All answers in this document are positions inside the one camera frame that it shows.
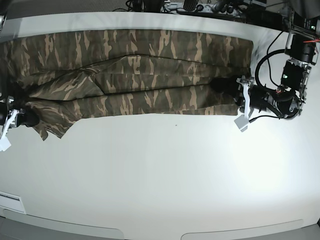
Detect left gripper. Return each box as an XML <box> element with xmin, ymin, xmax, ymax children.
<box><xmin>211</xmin><ymin>76</ymin><xmax>274</xmax><ymax>118</ymax></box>

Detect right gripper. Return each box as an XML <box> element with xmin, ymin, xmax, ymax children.
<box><xmin>0</xmin><ymin>96</ymin><xmax>40</xmax><ymax>140</ymax></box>

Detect camouflage T-shirt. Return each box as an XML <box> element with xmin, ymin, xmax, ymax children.
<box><xmin>0</xmin><ymin>29</ymin><xmax>254</xmax><ymax>139</ymax></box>

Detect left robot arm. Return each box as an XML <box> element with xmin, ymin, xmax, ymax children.
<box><xmin>211</xmin><ymin>0</ymin><xmax>320</xmax><ymax>125</ymax></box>

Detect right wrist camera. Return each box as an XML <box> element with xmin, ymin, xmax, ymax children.
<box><xmin>0</xmin><ymin>136</ymin><xmax>11</xmax><ymax>152</ymax></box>

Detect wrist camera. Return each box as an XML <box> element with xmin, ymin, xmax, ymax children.
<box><xmin>0</xmin><ymin>136</ymin><xmax>11</xmax><ymax>152</ymax></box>
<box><xmin>234</xmin><ymin>114</ymin><xmax>250</xmax><ymax>132</ymax></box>

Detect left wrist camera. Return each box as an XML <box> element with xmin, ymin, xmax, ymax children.
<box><xmin>234</xmin><ymin>114</ymin><xmax>250</xmax><ymax>132</ymax></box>

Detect power strips and cables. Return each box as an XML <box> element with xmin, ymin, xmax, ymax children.
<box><xmin>112</xmin><ymin>0</ymin><xmax>320</xmax><ymax>28</ymax></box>

